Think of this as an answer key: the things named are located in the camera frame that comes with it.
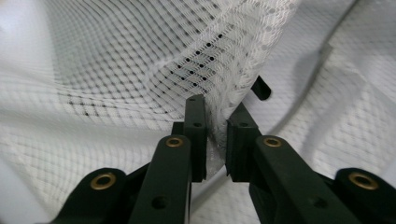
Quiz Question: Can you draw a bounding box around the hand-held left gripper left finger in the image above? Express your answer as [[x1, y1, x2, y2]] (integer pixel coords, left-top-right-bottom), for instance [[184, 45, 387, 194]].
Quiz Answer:
[[128, 94, 208, 224]]

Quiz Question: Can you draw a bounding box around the white garment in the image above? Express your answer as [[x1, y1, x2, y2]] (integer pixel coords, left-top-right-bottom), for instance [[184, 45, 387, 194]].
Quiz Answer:
[[0, 0, 396, 224]]

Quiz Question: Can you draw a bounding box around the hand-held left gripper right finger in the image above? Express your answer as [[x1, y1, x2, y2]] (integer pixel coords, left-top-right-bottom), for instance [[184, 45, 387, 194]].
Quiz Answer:
[[225, 102, 362, 224]]

